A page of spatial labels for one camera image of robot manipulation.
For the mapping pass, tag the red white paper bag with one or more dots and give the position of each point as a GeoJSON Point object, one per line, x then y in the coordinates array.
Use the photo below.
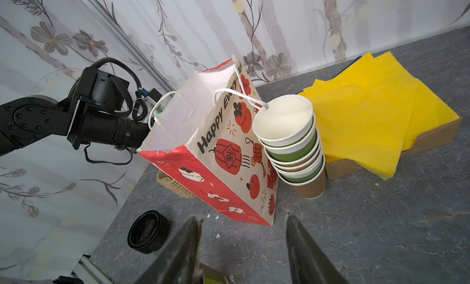
{"type": "Point", "coordinates": [202, 137]}

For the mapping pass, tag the brown pulp cup carrier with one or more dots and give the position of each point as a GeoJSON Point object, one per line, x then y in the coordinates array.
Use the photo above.
{"type": "Point", "coordinates": [174, 186]}

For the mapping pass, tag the green white paper cup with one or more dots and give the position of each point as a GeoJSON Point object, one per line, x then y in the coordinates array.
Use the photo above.
{"type": "Point", "coordinates": [211, 276]}

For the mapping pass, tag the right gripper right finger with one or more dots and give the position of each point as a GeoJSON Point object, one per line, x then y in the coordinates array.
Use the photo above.
{"type": "Point", "coordinates": [308, 263]}

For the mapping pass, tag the stack of paper cups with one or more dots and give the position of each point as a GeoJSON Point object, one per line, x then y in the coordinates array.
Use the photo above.
{"type": "Point", "coordinates": [287, 129]}

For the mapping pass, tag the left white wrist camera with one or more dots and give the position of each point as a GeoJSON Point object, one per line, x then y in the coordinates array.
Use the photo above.
{"type": "Point", "coordinates": [150, 96]}

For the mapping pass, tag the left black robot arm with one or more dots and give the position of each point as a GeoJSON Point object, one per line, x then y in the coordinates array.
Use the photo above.
{"type": "Point", "coordinates": [104, 106]}

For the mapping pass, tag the stack of black lids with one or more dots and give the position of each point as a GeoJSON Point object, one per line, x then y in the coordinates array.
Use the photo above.
{"type": "Point", "coordinates": [149, 232]}

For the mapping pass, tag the yellow paper napkins stack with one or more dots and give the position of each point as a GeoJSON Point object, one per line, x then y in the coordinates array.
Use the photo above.
{"type": "Point", "coordinates": [374, 111]}

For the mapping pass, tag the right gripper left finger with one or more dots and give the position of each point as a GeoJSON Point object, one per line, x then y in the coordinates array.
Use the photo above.
{"type": "Point", "coordinates": [179, 262]}

